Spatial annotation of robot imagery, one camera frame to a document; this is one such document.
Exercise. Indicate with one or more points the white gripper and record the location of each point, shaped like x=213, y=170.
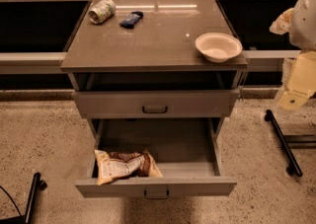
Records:
x=304, y=26

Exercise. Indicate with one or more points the black stand leg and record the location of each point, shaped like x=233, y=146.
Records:
x=288, y=142
x=27, y=217

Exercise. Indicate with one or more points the brown chip bag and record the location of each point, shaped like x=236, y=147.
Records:
x=113, y=166

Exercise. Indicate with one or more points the black stand leg right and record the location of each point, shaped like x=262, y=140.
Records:
x=288, y=142

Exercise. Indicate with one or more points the black stand leg left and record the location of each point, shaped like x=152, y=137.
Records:
x=27, y=217

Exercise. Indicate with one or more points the metal railing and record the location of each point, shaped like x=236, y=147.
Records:
x=29, y=58

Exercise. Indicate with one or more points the open lower grey drawer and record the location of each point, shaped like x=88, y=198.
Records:
x=185, y=151

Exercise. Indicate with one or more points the closed upper grey drawer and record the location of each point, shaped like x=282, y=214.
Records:
x=155, y=104

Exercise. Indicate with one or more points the dark blue snack bar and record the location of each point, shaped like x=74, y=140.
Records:
x=131, y=20

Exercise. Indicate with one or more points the white bowl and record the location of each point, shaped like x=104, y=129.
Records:
x=218, y=47

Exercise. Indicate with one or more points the grey drawer cabinet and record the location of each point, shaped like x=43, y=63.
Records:
x=158, y=54

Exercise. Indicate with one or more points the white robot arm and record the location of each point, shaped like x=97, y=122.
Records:
x=302, y=34

